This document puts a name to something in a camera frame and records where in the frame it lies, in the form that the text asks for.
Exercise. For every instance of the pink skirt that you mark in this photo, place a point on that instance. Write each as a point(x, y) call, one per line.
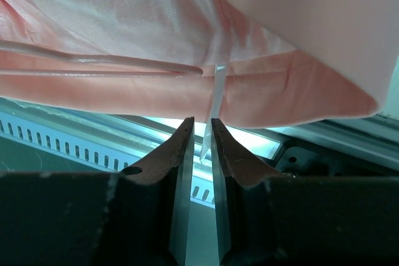
point(265, 62)

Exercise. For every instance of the aluminium mounting rail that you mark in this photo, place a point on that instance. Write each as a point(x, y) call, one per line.
point(335, 148)

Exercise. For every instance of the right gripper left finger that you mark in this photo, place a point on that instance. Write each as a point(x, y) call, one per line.
point(159, 186)

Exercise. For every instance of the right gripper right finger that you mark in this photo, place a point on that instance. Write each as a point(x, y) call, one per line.
point(252, 208)

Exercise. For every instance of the white slotted cable duct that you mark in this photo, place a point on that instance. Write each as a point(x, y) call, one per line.
point(110, 157)

